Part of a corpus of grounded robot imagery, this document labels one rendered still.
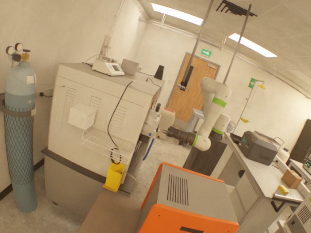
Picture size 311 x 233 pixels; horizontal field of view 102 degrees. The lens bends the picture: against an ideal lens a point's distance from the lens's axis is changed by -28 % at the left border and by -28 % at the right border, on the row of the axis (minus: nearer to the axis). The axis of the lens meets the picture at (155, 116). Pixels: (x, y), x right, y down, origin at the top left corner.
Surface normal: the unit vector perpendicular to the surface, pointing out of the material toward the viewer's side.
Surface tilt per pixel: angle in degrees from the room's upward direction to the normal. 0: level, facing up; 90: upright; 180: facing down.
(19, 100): 90
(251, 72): 90
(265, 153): 90
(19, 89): 86
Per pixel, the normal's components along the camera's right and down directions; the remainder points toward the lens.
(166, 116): -0.08, 0.18
